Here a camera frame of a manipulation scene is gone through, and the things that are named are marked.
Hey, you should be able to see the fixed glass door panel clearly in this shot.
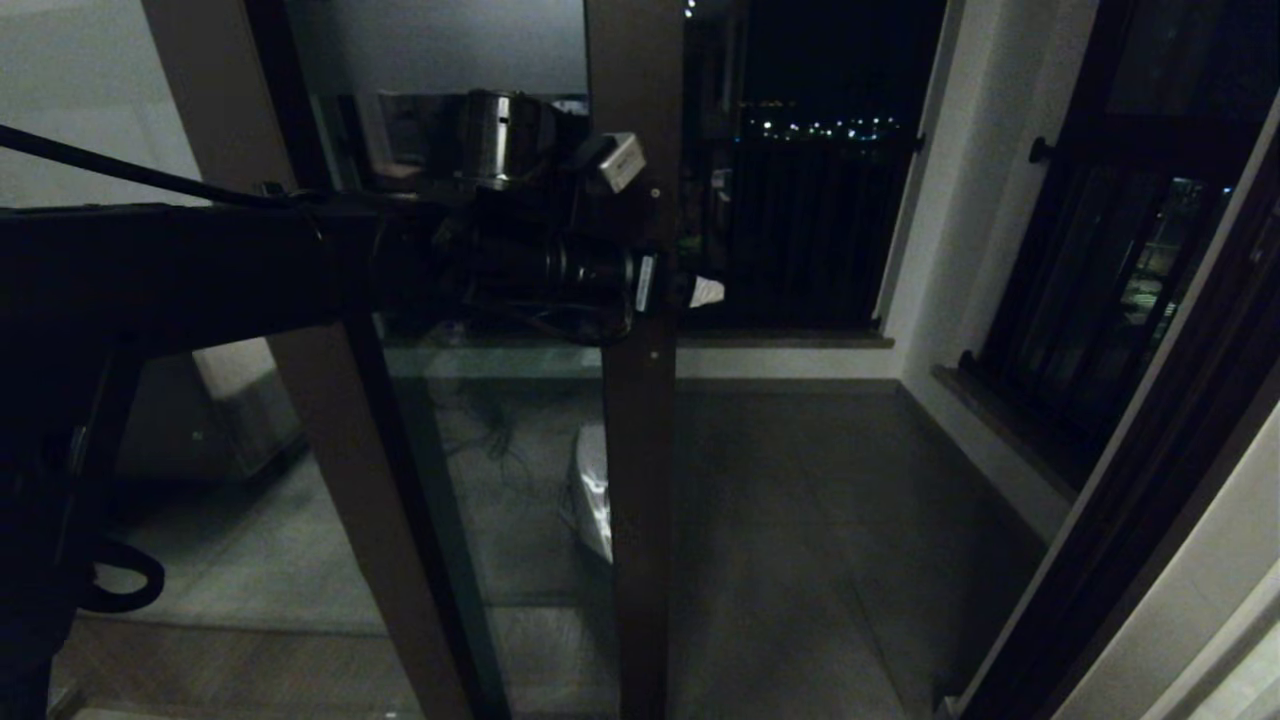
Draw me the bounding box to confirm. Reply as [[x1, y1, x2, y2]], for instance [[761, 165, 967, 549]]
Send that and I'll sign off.
[[0, 0, 513, 720]]

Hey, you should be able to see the light grey sofa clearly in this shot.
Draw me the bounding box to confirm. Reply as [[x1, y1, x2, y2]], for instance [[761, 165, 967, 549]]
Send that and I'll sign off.
[[115, 338, 306, 483]]

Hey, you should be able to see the looped black left arm cable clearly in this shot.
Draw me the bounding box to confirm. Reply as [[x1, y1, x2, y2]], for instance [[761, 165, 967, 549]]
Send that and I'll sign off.
[[78, 538, 167, 614]]

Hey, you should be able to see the grey floor rug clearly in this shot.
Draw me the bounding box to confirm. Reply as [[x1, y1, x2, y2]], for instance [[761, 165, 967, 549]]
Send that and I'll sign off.
[[100, 455, 386, 639]]

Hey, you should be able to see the dark brown door jamb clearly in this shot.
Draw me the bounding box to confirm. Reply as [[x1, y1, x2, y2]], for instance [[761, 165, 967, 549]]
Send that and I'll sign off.
[[955, 90, 1280, 720]]

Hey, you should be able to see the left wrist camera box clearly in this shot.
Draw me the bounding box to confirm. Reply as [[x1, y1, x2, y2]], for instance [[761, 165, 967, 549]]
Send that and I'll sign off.
[[590, 130, 648, 195]]

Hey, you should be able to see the long grey stone sill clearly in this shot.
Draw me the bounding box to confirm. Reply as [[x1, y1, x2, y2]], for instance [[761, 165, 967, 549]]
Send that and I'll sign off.
[[680, 328, 894, 350]]

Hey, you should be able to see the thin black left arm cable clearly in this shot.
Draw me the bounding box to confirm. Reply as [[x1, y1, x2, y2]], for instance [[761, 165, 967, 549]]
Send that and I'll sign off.
[[0, 122, 301, 211]]

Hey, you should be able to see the sliding glass door brown frame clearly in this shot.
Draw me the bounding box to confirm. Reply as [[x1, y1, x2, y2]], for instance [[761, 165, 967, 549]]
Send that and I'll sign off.
[[285, 0, 691, 720]]

